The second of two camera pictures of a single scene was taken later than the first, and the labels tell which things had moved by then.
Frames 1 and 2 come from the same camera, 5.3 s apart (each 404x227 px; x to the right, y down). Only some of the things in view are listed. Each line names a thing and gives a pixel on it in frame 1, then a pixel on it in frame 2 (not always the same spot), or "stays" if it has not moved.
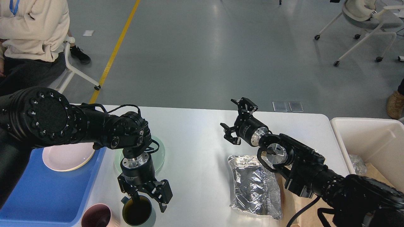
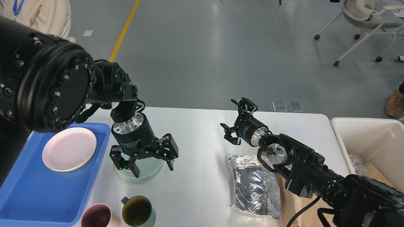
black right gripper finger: (228, 130) stays
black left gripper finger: (161, 191) -> (165, 149)
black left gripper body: (138, 173) -> (137, 137)
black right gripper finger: (245, 107) stays
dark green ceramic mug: (137, 213) stays
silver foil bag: (256, 190) stays
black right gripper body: (249, 129) stays
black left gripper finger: (129, 189) -> (115, 155)
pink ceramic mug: (97, 215) stays
